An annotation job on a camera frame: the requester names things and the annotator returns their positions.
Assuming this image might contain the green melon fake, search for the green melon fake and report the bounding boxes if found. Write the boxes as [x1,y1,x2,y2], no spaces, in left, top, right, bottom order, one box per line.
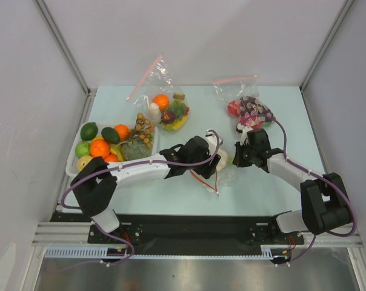
[121,139,151,161]

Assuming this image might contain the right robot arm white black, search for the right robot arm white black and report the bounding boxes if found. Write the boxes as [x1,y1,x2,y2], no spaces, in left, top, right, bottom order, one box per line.
[233,127,354,243]

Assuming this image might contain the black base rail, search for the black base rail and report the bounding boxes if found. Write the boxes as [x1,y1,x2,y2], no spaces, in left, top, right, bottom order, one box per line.
[49,212,320,257]

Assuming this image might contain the orange in bag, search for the orange in bag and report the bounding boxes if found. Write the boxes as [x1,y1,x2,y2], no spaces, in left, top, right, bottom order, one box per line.
[153,94,170,111]

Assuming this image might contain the dark green lime fake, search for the dark green lime fake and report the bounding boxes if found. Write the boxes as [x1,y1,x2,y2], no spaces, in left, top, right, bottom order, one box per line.
[80,122,98,141]

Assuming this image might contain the banana in bag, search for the banana in bag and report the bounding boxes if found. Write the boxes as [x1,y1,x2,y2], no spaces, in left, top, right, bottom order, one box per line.
[161,100,190,130]

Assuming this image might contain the brown longan bunch fake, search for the brown longan bunch fake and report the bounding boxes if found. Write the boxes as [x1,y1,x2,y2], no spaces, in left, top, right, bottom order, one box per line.
[128,113,156,149]

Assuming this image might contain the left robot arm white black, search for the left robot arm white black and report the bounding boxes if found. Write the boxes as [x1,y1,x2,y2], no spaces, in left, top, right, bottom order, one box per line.
[70,134,228,243]

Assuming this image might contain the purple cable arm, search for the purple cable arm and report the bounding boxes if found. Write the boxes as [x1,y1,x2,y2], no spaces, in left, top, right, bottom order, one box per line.
[59,129,225,267]
[239,112,358,267]

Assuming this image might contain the dark green avocado fake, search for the dark green avocado fake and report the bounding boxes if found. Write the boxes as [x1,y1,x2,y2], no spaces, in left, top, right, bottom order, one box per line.
[101,127,121,144]

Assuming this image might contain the orange fake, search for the orange fake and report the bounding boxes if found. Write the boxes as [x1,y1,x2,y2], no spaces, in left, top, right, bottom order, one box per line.
[90,139,111,158]
[114,124,130,142]

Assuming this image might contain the zip bag with mixed fruit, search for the zip bag with mixed fruit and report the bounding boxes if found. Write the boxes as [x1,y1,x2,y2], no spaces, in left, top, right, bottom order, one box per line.
[127,55,190,129]

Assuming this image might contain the yellow banana in basket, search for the yellow banana in basket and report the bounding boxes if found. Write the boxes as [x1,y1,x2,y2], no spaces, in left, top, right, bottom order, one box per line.
[110,144,125,161]

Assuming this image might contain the zip bag with red toys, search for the zip bag with red toys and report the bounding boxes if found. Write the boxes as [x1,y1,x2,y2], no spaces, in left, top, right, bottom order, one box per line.
[213,75,275,135]

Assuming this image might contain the white plastic basket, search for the white plastic basket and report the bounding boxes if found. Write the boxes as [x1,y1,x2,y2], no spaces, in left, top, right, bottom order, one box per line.
[65,123,159,178]

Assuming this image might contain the white cauliflower fake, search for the white cauliflower fake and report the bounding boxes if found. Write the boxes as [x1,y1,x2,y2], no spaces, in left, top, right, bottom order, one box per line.
[216,149,228,172]

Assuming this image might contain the light green guava fake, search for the light green guava fake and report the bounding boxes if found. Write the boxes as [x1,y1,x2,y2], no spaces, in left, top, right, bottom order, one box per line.
[75,141,90,158]

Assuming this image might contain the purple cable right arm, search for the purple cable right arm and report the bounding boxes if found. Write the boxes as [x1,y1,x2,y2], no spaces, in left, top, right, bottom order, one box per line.
[239,112,358,267]

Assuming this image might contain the zip bag orange seal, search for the zip bag orange seal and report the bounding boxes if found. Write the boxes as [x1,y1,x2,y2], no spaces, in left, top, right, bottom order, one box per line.
[188,148,237,197]

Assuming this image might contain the orange fake front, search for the orange fake front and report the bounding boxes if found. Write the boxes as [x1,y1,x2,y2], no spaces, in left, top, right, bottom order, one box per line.
[90,139,111,158]

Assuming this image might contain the orange fake back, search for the orange fake back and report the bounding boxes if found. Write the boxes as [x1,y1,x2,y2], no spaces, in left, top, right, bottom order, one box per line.
[114,124,130,142]

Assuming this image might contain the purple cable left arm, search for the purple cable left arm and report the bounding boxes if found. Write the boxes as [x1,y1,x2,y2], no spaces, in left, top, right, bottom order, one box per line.
[59,129,225,267]

